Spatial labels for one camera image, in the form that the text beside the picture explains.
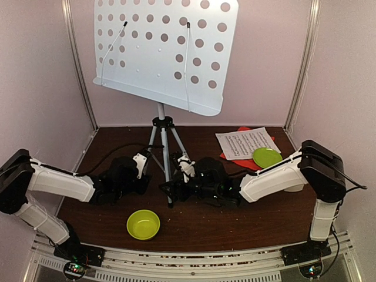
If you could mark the aluminium frame post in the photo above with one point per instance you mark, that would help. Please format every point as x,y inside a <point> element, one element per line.
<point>307,57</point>
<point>67,14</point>

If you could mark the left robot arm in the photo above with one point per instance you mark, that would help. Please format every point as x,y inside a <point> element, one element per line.
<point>21,175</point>

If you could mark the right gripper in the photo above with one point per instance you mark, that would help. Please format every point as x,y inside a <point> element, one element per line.
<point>173,184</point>

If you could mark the right aluminium frame post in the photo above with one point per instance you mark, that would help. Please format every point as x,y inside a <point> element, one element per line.
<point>307,57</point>

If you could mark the green bowl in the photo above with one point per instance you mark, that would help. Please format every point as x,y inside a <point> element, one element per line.
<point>143,225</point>

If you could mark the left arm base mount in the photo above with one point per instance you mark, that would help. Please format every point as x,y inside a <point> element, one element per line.
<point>80,256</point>

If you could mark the light blue music stand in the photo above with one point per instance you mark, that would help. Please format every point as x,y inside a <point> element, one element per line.
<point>175,53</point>

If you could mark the white sheet music page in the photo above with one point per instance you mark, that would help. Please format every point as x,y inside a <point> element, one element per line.
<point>240,145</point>

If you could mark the green plate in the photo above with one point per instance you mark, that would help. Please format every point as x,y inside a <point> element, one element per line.
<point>266,157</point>

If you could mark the front aluminium rail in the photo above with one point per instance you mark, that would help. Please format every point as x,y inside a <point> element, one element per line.
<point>262,264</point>

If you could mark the white metronome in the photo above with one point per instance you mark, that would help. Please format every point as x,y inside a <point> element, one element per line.
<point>294,189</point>

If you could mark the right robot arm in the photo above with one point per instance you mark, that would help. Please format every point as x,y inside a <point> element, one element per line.
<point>311,164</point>

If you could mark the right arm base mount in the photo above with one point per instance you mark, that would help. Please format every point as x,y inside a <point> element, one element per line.
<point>307,256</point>

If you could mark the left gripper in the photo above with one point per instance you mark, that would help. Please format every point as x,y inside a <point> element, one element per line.
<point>142,188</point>

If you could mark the left aluminium frame post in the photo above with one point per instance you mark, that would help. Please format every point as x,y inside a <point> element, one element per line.
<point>67,14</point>

